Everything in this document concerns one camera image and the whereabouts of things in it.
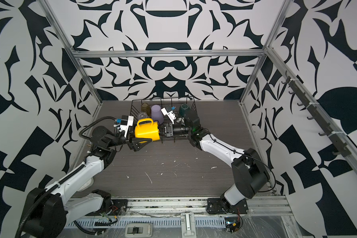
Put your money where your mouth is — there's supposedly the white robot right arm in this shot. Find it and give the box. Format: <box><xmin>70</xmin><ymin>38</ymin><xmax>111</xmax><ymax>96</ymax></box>
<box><xmin>161</xmin><ymin>109</ymin><xmax>270</xmax><ymax>206</ymax></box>

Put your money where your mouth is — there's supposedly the green mug white inside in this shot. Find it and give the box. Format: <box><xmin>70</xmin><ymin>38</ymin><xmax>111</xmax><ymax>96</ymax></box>
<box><xmin>178</xmin><ymin>104</ymin><xmax>191</xmax><ymax>117</ymax></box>

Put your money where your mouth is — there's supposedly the white centre bracket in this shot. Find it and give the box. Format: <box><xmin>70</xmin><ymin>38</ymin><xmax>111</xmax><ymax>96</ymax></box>
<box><xmin>180</xmin><ymin>212</ymin><xmax>197</xmax><ymax>238</ymax></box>

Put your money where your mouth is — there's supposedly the lavender plastic cup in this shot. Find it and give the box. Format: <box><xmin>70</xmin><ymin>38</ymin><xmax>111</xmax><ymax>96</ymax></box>
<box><xmin>151</xmin><ymin>105</ymin><xmax>164</xmax><ymax>125</ymax></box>

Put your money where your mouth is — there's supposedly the yellow mug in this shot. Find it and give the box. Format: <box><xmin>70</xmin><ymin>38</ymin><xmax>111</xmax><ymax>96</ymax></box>
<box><xmin>134</xmin><ymin>118</ymin><xmax>160</xmax><ymax>141</ymax></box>

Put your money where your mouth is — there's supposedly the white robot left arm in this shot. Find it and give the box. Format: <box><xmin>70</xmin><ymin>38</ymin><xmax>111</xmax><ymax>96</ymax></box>
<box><xmin>15</xmin><ymin>124</ymin><xmax>152</xmax><ymax>238</ymax></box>

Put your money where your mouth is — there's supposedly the white square kitchen timer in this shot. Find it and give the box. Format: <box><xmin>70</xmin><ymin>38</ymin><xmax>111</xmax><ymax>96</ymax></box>
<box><xmin>77</xmin><ymin>178</ymin><xmax>94</xmax><ymax>192</ymax></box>

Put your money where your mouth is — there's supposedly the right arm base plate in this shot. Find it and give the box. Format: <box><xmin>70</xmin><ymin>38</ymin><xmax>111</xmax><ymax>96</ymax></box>
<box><xmin>206</xmin><ymin>198</ymin><xmax>249</xmax><ymax>215</ymax></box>

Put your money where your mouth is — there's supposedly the amber textured glass cup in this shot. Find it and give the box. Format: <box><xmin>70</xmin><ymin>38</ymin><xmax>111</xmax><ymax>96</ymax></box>
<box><xmin>141</xmin><ymin>103</ymin><xmax>151</xmax><ymax>117</ymax></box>

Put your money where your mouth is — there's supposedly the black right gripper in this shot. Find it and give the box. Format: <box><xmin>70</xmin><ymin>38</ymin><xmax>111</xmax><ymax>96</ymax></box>
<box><xmin>154</xmin><ymin>124</ymin><xmax>195</xmax><ymax>139</ymax></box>

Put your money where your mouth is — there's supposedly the grey switch box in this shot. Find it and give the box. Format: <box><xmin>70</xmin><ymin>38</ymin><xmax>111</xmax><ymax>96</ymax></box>
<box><xmin>125</xmin><ymin>223</ymin><xmax>153</xmax><ymax>238</ymax></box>

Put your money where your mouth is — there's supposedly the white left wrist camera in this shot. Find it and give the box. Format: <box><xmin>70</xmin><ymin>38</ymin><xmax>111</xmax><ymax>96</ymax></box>
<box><xmin>114</xmin><ymin>115</ymin><xmax>134</xmax><ymax>138</ymax></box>

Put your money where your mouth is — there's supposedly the black wire dish rack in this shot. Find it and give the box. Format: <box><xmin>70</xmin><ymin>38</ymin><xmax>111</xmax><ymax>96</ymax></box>
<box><xmin>130</xmin><ymin>96</ymin><xmax>201</xmax><ymax>142</ymax></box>

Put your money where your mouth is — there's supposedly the clear glass cup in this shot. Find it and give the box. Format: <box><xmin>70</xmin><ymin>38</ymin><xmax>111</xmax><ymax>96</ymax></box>
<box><xmin>137</xmin><ymin>112</ymin><xmax>149</xmax><ymax>120</ymax></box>

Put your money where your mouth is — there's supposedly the black wall hook rail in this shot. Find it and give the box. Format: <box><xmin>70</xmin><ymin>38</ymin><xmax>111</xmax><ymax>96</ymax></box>
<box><xmin>282</xmin><ymin>72</ymin><xmax>352</xmax><ymax>157</ymax></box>

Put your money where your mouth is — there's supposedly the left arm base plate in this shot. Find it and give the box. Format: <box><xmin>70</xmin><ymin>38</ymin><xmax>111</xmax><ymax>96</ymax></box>
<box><xmin>104</xmin><ymin>199</ymin><xmax>128</xmax><ymax>216</ymax></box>

